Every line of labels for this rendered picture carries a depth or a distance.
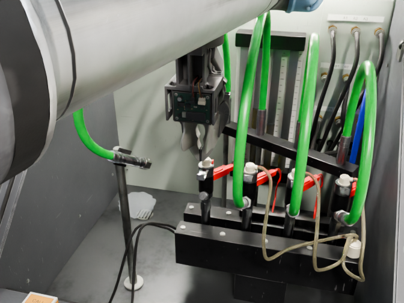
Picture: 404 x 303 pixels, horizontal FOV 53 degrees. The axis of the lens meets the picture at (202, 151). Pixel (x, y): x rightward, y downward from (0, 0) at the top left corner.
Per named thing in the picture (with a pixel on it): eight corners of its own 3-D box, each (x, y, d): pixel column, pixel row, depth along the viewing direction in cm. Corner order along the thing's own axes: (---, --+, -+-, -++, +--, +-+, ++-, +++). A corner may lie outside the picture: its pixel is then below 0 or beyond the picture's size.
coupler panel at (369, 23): (304, 141, 93) (324, 0, 78) (305, 134, 96) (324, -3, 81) (364, 148, 91) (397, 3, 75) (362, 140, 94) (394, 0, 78)
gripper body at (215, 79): (163, 124, 58) (159, 40, 52) (181, 101, 65) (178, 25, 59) (216, 130, 56) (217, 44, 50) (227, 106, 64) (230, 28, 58)
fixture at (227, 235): (176, 287, 84) (174, 231, 77) (189, 254, 93) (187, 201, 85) (347, 321, 77) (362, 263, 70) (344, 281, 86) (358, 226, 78)
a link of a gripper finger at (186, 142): (174, 172, 64) (172, 119, 59) (184, 154, 69) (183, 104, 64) (193, 175, 63) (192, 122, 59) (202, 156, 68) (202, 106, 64)
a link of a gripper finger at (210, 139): (193, 175, 63) (192, 122, 59) (202, 156, 68) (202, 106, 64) (213, 178, 63) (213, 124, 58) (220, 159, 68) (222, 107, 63)
